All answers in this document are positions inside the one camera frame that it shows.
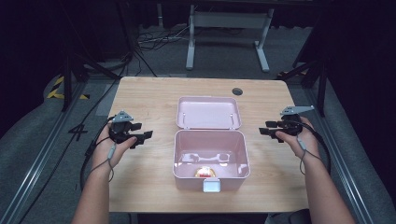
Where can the person's right hand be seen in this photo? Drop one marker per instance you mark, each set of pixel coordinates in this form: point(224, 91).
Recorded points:
point(299, 140)

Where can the yellow black floor tape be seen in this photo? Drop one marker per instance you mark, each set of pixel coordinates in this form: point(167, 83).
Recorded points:
point(63, 90)

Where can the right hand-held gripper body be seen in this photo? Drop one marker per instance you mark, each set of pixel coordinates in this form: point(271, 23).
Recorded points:
point(291, 119)

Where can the white metal table frame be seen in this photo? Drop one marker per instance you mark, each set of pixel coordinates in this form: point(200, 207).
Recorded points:
point(229, 34)

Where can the pink storage box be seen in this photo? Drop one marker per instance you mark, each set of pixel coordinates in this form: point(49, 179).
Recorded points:
point(209, 144)

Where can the small yellow red toy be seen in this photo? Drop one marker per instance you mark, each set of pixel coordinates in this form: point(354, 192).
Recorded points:
point(205, 172)

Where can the person's left hand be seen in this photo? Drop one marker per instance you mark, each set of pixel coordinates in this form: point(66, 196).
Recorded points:
point(112, 146)

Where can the black tripod stand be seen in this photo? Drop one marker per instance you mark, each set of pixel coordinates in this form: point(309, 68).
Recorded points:
point(84, 59)
point(311, 77)

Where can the aluminium floor rail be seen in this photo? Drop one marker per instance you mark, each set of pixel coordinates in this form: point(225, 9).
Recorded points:
point(40, 158)
point(345, 161)

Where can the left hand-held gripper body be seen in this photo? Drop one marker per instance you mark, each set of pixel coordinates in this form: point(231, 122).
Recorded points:
point(120, 127)

